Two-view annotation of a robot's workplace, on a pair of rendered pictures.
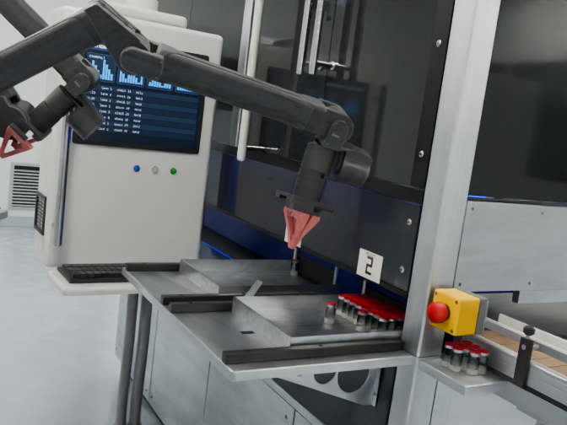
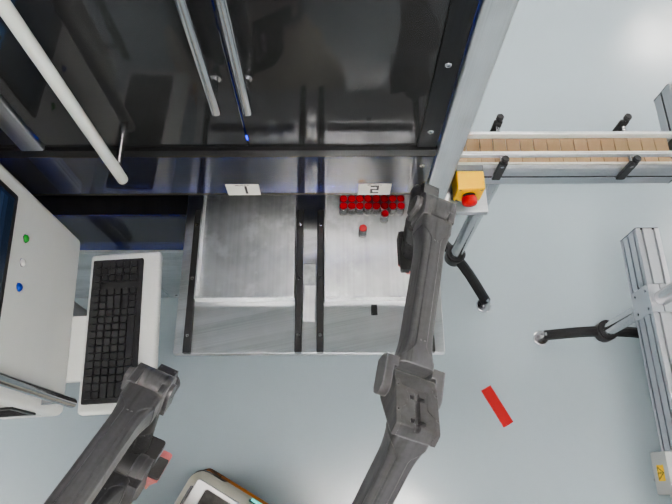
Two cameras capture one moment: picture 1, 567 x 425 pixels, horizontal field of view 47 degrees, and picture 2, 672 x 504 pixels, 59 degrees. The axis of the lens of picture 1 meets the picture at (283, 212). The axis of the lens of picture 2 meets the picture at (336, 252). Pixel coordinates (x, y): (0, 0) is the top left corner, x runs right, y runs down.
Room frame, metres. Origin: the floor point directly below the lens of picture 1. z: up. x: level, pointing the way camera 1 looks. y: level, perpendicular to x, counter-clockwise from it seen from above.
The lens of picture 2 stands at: (1.15, 0.48, 2.39)
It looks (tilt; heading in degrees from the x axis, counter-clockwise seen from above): 68 degrees down; 300
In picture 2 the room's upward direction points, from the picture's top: straight up
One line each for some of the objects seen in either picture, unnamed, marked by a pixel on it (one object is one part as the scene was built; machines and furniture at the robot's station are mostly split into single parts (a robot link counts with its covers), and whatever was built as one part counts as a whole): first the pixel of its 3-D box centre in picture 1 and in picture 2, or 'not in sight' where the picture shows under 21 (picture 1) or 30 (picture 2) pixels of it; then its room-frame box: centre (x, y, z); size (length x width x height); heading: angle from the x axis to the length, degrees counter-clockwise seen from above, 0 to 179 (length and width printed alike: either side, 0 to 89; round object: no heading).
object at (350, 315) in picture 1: (361, 315); (371, 209); (1.42, -0.20, 0.91); 0.18 x 0.02 x 0.05; 30
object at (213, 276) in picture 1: (258, 277); (247, 240); (1.67, 0.04, 0.90); 0.34 x 0.26 x 0.04; 120
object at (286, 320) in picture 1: (328, 320); (372, 239); (1.38, -0.13, 0.90); 0.34 x 0.26 x 0.04; 120
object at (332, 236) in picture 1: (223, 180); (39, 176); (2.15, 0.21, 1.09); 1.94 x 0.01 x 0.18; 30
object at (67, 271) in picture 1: (132, 271); (113, 327); (1.88, 0.42, 0.82); 0.40 x 0.14 x 0.02; 123
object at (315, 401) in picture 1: (208, 284); (86, 233); (2.17, 0.22, 0.73); 1.98 x 0.01 x 0.25; 30
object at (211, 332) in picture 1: (262, 309); (310, 267); (1.49, 0.02, 0.87); 0.70 x 0.48 x 0.02; 30
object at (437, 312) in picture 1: (439, 312); (469, 199); (1.20, -0.31, 1.00); 0.04 x 0.04 x 0.04; 30
